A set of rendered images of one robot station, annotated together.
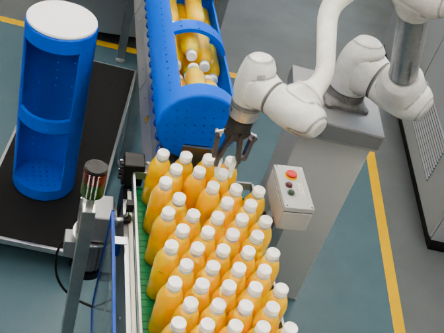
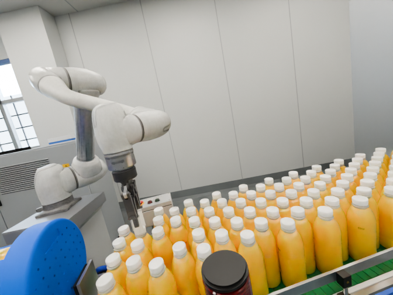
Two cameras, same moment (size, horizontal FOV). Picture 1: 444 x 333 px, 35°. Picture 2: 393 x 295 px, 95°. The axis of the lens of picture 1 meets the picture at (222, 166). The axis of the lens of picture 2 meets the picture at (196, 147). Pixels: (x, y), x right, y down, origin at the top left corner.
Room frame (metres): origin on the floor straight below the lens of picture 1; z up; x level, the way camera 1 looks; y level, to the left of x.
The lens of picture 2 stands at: (1.37, 0.52, 1.46)
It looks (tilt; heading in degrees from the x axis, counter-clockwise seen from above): 10 degrees down; 280
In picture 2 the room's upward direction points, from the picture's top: 11 degrees counter-clockwise
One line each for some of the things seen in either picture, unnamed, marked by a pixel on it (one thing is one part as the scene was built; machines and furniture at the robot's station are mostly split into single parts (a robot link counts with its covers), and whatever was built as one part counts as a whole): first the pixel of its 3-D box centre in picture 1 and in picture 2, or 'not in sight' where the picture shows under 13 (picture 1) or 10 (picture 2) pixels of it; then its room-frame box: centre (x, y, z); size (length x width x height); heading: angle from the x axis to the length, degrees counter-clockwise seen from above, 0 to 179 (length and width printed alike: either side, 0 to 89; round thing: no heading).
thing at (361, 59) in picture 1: (360, 64); (53, 181); (2.44, -0.38, 1.23); 0.18 x 0.16 x 0.22; 61
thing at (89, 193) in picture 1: (92, 186); not in sight; (1.40, 0.32, 1.18); 0.06 x 0.06 x 0.05
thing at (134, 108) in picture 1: (132, 119); not in sight; (2.85, 0.51, 0.31); 0.06 x 0.06 x 0.63; 19
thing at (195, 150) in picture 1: (193, 159); (88, 288); (1.88, 0.10, 0.99); 0.10 x 0.02 x 0.12; 109
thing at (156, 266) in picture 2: (165, 183); (157, 267); (1.60, 0.15, 1.10); 0.04 x 0.04 x 0.02
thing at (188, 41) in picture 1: (189, 39); not in sight; (2.33, 0.27, 1.16); 0.19 x 0.07 x 0.07; 19
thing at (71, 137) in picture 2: not in sight; (62, 139); (3.27, -1.35, 1.48); 0.24 x 0.12 x 0.08; 17
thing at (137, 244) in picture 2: (199, 172); (137, 246); (1.69, 0.06, 1.10); 0.04 x 0.04 x 0.02
